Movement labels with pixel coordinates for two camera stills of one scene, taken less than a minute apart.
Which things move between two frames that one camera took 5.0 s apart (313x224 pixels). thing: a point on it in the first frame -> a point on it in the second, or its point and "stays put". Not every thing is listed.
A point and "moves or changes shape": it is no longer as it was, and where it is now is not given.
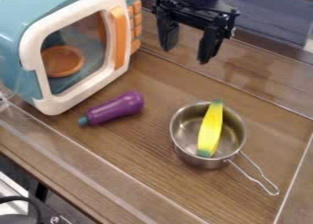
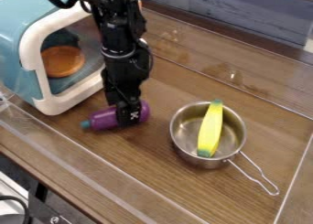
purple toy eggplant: x=126 y=105 moves or changes shape
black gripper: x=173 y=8 -> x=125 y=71
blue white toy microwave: x=66 y=44 stays put
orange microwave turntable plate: x=63 y=60 stays put
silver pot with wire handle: x=184 y=127 stays put
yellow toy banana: x=210 y=130 stays put
